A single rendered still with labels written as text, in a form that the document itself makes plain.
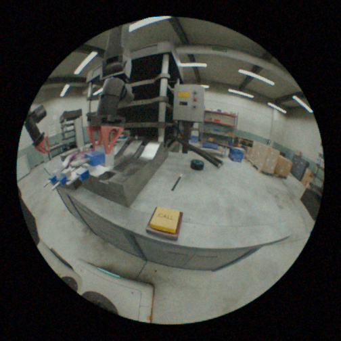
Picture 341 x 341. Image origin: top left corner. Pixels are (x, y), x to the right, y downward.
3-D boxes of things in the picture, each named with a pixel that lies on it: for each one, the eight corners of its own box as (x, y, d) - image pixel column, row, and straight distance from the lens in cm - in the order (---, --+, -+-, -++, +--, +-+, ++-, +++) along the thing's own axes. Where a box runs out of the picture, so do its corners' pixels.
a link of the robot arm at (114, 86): (102, 76, 33) (120, 73, 30) (114, 84, 38) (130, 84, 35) (95, 99, 31) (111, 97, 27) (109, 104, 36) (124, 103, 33)
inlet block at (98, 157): (77, 180, 25) (74, 155, 23) (68, 174, 29) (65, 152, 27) (114, 164, 32) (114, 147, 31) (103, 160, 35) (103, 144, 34)
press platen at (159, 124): (168, 141, 93) (168, 122, 91) (86, 140, 176) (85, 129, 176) (180, 133, 174) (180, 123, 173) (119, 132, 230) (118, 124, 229)
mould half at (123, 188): (128, 208, 33) (119, 168, 25) (84, 188, 51) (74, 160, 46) (168, 156, 73) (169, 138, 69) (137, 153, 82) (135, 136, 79)
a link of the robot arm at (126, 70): (101, 66, 38) (128, 58, 34) (118, 80, 46) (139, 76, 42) (94, 100, 32) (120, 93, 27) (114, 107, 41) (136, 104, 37)
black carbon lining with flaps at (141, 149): (120, 176, 36) (116, 149, 32) (93, 169, 47) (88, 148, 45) (155, 149, 64) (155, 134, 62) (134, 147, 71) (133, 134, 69)
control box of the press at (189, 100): (188, 206, 145) (205, 84, 110) (166, 202, 146) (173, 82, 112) (189, 196, 161) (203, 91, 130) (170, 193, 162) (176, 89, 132)
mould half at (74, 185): (76, 190, 53) (67, 168, 49) (52, 185, 74) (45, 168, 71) (116, 153, 89) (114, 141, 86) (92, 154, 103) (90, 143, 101)
